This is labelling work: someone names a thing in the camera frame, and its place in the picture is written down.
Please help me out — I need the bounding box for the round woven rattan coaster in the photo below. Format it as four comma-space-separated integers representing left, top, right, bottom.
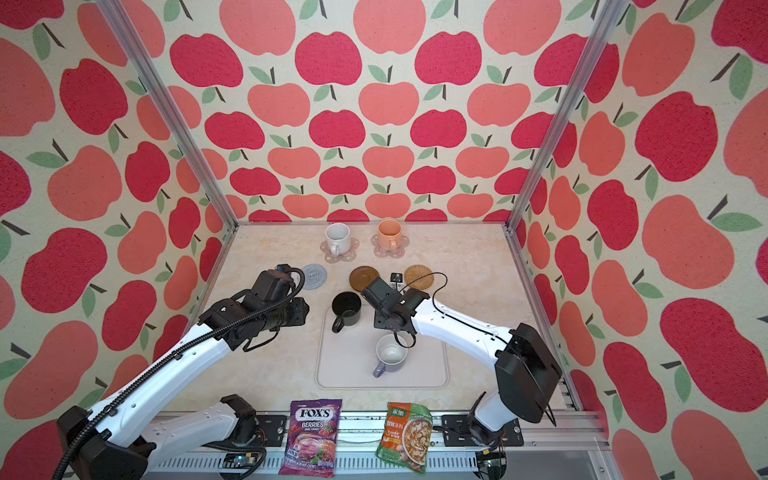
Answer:
404, 264, 434, 291

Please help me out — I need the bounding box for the round grey coaster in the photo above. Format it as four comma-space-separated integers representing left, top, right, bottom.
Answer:
302, 264, 327, 290

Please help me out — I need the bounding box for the round brown wooden coaster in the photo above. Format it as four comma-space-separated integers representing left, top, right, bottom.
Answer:
349, 265, 380, 293

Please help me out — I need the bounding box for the pink flower silicone coaster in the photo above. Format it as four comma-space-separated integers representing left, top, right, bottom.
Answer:
371, 234, 410, 259

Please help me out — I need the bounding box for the orange pink mug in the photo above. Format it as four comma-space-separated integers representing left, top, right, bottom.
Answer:
377, 218, 402, 251

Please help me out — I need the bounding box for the white mug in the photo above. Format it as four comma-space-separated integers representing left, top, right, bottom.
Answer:
325, 223, 351, 256

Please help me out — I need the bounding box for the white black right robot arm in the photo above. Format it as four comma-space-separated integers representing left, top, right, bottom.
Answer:
362, 279, 563, 444

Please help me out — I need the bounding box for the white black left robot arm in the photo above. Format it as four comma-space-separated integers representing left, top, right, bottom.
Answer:
52, 296, 310, 479

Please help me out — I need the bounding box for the black mug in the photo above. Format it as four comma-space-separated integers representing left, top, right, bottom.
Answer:
331, 291, 362, 333

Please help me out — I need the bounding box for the lavender mug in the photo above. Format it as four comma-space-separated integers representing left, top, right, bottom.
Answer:
373, 333, 409, 378

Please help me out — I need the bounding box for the light grey tray mat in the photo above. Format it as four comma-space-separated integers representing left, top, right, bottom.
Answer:
315, 305, 449, 390

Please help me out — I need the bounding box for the purple Fox's berries candy bag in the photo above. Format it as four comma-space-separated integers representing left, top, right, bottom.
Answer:
278, 399, 342, 478

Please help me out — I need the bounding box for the green orange soup packet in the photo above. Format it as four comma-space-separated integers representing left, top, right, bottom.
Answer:
376, 402, 433, 474

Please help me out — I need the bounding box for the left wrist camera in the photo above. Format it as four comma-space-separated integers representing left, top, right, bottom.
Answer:
243, 269, 295, 309

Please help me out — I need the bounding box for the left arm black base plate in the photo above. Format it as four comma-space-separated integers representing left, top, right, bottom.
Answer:
205, 414, 288, 451

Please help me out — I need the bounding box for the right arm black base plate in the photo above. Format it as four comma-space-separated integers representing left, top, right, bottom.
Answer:
433, 415, 524, 449

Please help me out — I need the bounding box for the aluminium frame post left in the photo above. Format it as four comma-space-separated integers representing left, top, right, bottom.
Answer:
96, 1, 239, 232

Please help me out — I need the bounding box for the aluminium frame post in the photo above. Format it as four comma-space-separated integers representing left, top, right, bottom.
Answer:
505, 0, 630, 234
96, 1, 239, 232

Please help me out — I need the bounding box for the aluminium front frame rail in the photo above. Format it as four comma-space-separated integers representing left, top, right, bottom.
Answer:
144, 411, 621, 479

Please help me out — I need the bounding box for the black corrugated cable conduit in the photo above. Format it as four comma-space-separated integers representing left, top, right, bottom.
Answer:
51, 266, 307, 480

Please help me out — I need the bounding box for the aluminium frame post right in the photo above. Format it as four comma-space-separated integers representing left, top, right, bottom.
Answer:
505, 0, 630, 234

